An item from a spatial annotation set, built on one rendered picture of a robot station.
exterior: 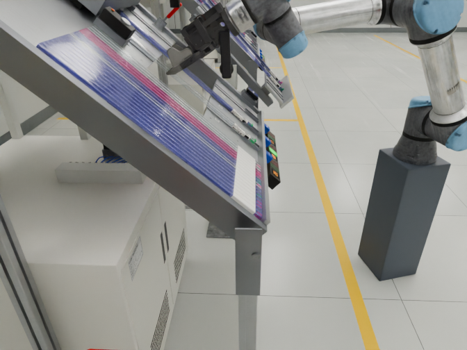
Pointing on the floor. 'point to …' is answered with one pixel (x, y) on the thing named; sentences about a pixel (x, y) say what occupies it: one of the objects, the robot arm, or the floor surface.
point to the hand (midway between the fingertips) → (173, 72)
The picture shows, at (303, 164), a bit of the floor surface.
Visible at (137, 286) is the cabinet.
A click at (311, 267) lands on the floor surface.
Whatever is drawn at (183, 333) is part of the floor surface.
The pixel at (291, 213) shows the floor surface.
